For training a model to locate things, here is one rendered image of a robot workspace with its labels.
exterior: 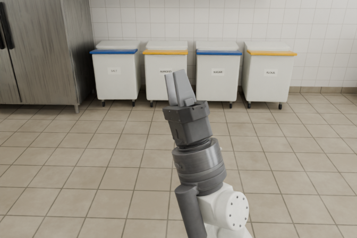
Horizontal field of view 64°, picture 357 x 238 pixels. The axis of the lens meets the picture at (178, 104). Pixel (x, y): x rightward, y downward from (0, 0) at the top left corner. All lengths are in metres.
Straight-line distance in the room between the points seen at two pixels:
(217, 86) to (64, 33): 1.88
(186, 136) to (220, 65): 3.08
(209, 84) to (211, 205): 3.14
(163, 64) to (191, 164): 3.07
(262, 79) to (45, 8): 2.59
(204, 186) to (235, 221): 0.08
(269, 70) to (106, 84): 2.03
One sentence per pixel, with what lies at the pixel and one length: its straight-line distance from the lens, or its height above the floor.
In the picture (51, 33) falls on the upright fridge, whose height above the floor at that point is 1.03.
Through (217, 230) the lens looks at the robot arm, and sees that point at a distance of 0.64.
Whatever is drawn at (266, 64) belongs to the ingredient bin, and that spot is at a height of 0.63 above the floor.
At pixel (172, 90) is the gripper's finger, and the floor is 1.43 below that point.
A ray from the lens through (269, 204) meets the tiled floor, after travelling 2.45.
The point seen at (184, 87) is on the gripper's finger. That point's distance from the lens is 0.49.
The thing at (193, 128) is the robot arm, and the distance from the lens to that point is 0.48.
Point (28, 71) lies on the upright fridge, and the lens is 3.77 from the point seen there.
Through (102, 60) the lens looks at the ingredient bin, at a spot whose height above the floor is 0.65.
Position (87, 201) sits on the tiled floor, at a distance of 2.47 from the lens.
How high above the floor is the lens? 1.63
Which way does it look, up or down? 25 degrees down
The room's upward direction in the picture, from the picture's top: straight up
